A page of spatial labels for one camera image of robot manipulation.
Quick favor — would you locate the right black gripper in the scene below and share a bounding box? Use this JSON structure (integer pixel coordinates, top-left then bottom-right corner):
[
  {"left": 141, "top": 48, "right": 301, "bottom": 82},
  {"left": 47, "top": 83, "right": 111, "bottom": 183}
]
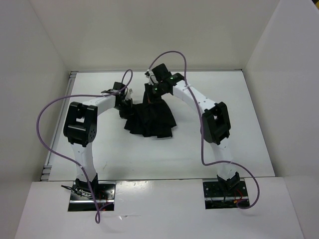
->
[{"left": 143, "top": 82, "right": 165, "bottom": 109}]

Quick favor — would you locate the purple cable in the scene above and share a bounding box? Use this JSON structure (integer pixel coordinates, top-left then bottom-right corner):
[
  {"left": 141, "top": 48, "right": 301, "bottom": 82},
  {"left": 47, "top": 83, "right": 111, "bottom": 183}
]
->
[
  {"left": 148, "top": 50, "right": 261, "bottom": 210},
  {"left": 36, "top": 68, "right": 133, "bottom": 224}
]

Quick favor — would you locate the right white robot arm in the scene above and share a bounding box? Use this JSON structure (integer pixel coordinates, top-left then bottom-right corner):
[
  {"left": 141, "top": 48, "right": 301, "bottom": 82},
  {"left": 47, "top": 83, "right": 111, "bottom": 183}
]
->
[{"left": 145, "top": 64, "right": 240, "bottom": 196}]

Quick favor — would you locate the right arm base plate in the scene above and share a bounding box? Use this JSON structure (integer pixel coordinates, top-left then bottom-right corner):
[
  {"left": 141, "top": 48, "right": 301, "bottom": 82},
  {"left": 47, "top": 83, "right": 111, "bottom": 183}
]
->
[{"left": 202, "top": 180, "right": 250, "bottom": 210}]

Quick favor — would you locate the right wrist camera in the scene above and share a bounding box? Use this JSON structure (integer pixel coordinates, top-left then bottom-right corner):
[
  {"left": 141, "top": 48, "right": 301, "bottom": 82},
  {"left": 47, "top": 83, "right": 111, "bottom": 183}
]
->
[{"left": 145, "top": 69, "right": 158, "bottom": 85}]

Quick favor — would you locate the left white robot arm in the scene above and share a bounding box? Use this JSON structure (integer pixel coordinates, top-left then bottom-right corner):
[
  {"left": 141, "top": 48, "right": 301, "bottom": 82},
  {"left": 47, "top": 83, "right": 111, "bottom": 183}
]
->
[{"left": 63, "top": 82, "right": 133, "bottom": 199}]

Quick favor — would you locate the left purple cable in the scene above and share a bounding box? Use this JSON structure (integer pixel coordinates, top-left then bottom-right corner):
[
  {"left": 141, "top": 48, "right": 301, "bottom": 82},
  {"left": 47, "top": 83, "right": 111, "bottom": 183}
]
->
[{"left": 36, "top": 68, "right": 133, "bottom": 224}]

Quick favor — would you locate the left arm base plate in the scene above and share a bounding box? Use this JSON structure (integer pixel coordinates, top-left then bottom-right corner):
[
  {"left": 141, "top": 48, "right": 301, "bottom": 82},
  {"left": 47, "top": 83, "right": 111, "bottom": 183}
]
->
[{"left": 67, "top": 181, "right": 116, "bottom": 212}]

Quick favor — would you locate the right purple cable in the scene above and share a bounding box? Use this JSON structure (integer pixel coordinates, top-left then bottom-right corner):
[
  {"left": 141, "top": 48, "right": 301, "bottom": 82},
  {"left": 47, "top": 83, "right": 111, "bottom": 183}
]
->
[{"left": 148, "top": 50, "right": 261, "bottom": 210}]

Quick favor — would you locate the black skirt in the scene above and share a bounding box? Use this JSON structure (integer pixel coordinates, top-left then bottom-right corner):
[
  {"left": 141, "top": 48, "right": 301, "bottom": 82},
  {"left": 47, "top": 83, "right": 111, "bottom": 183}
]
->
[{"left": 124, "top": 94, "right": 176, "bottom": 138}]

